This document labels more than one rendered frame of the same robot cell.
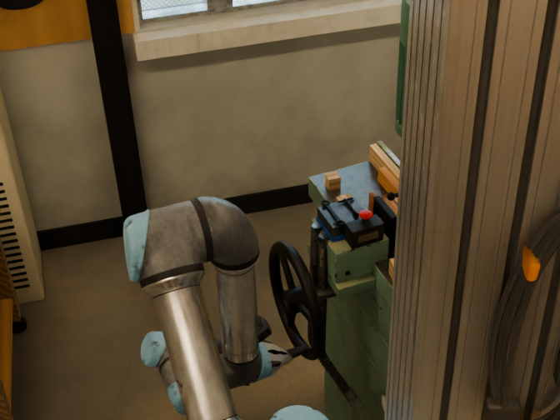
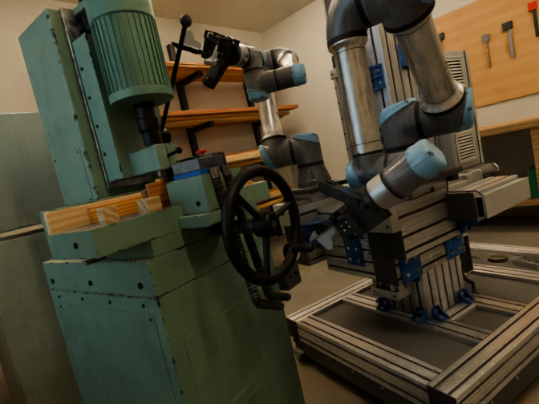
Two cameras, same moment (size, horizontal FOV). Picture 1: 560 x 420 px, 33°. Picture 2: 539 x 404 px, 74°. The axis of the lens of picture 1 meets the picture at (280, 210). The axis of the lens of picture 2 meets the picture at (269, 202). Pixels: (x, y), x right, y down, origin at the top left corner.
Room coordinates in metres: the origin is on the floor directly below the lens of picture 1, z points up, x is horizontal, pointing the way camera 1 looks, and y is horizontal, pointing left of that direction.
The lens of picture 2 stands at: (2.03, 0.70, 0.95)
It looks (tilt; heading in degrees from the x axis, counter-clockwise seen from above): 6 degrees down; 238
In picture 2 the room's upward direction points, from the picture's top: 12 degrees counter-clockwise
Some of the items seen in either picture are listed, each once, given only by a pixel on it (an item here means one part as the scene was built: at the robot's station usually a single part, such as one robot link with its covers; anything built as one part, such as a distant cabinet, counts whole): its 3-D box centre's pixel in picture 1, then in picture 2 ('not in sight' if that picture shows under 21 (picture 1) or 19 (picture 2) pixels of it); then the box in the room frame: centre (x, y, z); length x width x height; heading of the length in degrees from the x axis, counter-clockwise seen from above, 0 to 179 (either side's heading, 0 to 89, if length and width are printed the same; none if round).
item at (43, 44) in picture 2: not in sight; (95, 138); (1.83, -0.62, 1.16); 0.22 x 0.22 x 0.72; 21
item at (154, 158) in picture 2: not in sight; (154, 162); (1.73, -0.37, 1.03); 0.14 x 0.07 x 0.09; 111
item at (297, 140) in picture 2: not in sight; (305, 147); (1.03, -0.52, 0.98); 0.13 x 0.12 x 0.14; 140
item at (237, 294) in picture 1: (237, 295); (355, 90); (1.34, 0.09, 1.08); 0.12 x 0.11 x 0.49; 20
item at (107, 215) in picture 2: (332, 181); (107, 215); (1.92, -0.14, 0.92); 0.03 x 0.03 x 0.04; 16
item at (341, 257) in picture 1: (348, 243); (207, 191); (1.67, -0.16, 0.91); 0.15 x 0.14 x 0.09; 21
